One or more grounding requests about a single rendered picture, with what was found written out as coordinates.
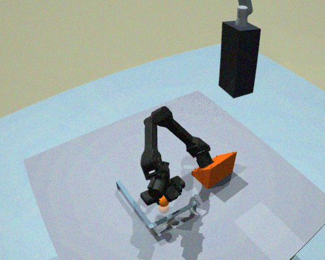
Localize clear l-shaped low wall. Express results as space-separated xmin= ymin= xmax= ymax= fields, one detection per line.
xmin=116 ymin=180 xmax=197 ymax=229

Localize low clear glass walls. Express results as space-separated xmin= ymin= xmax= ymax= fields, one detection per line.
xmin=116 ymin=183 xmax=196 ymax=235

